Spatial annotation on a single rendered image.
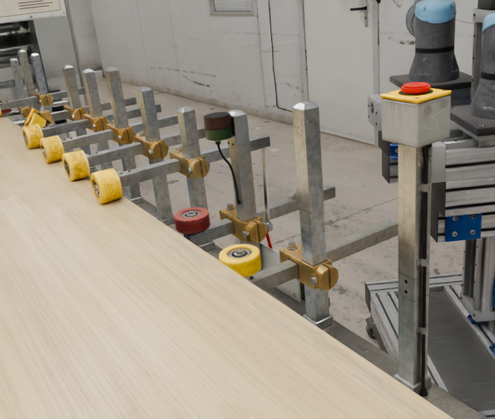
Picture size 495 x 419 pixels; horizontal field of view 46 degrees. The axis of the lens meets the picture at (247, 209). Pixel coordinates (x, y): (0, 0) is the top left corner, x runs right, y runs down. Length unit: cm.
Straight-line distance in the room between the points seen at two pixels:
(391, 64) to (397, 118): 374
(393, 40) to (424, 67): 266
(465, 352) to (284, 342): 124
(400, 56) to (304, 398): 391
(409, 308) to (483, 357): 106
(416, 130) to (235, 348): 40
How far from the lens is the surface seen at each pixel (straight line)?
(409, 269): 96
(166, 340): 91
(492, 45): 144
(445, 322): 218
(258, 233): 135
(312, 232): 114
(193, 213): 133
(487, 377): 196
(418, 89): 86
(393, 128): 87
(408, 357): 105
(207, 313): 96
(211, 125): 125
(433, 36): 190
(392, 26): 456
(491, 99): 146
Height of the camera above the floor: 140
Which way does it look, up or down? 22 degrees down
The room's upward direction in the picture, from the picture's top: 6 degrees counter-clockwise
